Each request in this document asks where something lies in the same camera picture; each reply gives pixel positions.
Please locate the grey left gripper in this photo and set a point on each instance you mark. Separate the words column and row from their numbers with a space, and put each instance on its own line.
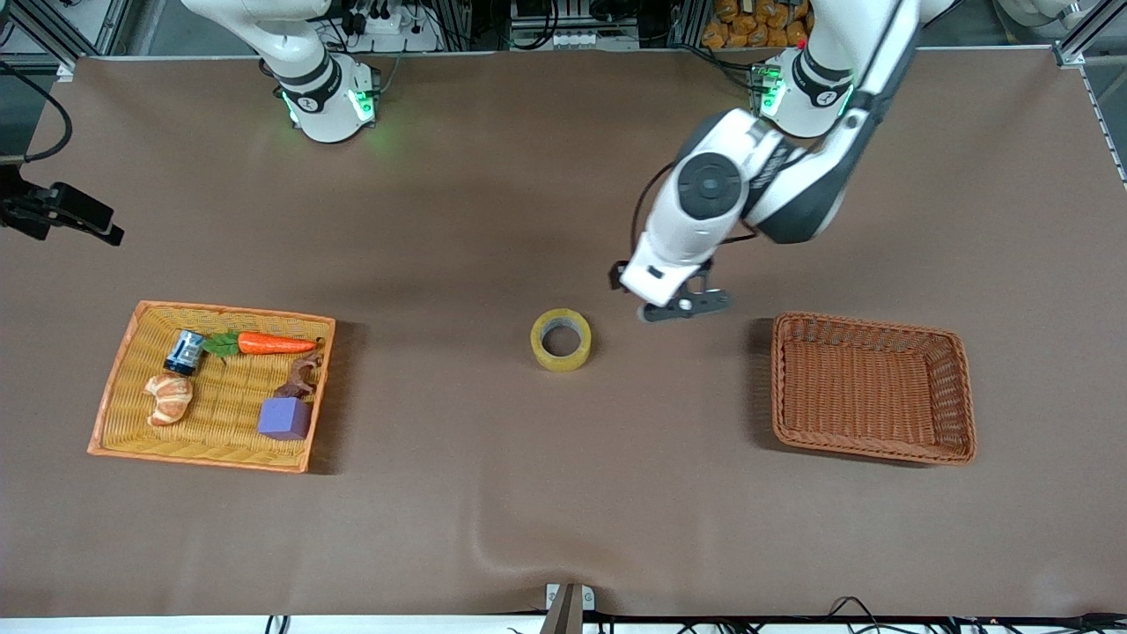
column 615, row 275

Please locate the yellow clear tape roll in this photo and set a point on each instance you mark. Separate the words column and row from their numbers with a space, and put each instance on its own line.
column 581, row 348

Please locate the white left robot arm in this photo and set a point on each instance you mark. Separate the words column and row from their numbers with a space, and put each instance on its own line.
column 792, row 194

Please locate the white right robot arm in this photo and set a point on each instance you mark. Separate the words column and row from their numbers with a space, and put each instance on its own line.
column 326, row 97

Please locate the small blue labelled jar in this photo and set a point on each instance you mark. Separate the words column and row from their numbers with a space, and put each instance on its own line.
column 183, row 352

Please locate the toy croissant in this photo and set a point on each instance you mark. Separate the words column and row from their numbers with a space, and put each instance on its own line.
column 169, row 398

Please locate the orange toy carrot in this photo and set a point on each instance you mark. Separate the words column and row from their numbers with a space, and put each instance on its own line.
column 273, row 343

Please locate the yellow orange-rimmed wicker basket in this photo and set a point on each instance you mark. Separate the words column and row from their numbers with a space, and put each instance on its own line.
column 220, row 405

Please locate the brown wicker basket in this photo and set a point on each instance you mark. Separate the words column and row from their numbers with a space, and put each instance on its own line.
column 872, row 387

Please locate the white empty power strip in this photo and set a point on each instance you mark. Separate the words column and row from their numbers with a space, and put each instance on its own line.
column 572, row 40

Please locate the brown toy lion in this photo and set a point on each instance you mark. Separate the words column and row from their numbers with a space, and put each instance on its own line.
column 302, row 377

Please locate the pile of orange bread toys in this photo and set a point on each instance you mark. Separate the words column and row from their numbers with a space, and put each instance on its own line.
column 748, row 26

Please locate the purple foam cube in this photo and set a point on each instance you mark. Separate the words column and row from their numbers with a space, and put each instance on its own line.
column 283, row 419

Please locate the white power strip with plugs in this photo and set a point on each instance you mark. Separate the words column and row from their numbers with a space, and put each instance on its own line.
column 396, row 35

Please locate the aluminium frame profile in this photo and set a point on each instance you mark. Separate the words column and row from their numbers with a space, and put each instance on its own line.
column 88, row 26
column 1070, row 55

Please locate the metal table clamp bracket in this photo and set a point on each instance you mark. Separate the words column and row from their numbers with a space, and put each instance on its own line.
column 568, row 608

